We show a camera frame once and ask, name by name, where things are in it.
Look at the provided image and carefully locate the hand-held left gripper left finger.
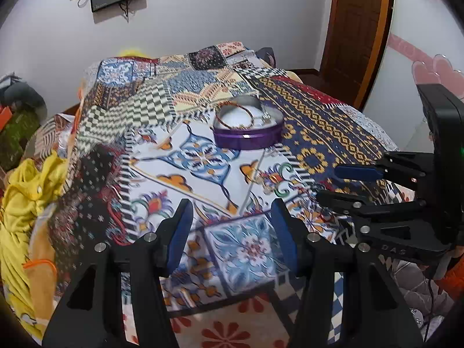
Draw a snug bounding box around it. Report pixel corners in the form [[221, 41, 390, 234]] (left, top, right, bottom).
[[41, 199, 194, 348]]

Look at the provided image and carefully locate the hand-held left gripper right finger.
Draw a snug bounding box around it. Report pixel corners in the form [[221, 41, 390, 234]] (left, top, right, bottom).
[[270, 199, 425, 348]]

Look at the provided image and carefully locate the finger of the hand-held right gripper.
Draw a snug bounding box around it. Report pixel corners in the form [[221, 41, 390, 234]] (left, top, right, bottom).
[[334, 150, 436, 190], [315, 188, 454, 262]]

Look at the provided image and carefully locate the purple heart-shaped tin box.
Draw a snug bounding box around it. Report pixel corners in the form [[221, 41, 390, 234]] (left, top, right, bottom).
[[212, 96, 284, 150]]

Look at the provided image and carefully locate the braided red bracelet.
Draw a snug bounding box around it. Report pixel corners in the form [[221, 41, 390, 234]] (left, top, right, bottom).
[[215, 102, 262, 130]]

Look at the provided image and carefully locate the person's right forearm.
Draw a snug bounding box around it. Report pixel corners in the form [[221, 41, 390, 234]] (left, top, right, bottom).
[[434, 244, 464, 300]]

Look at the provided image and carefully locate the red floral blanket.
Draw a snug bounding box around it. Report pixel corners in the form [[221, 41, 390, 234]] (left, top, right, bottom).
[[121, 290, 303, 348]]

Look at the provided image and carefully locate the grey quilted garment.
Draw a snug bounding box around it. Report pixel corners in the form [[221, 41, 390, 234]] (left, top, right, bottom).
[[384, 255, 455, 338]]

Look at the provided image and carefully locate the brown wooden door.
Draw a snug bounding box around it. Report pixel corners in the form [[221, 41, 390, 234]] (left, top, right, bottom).
[[319, 0, 396, 111]]

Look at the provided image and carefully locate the patchwork patterned blanket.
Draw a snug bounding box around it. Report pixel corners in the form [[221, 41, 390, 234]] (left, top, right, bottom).
[[47, 41, 417, 310]]

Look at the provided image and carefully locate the yellow cloth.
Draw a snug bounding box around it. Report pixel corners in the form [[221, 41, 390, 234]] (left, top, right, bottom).
[[0, 150, 75, 339]]

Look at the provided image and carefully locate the green patterned bag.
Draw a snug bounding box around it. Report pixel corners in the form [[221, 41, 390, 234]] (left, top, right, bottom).
[[0, 107, 41, 172]]

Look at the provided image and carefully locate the dark grey bundle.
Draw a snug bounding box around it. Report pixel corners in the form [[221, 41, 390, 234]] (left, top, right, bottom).
[[0, 74, 47, 117]]

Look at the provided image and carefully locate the black cable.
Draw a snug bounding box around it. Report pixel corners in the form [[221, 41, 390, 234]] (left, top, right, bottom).
[[424, 277, 441, 339]]

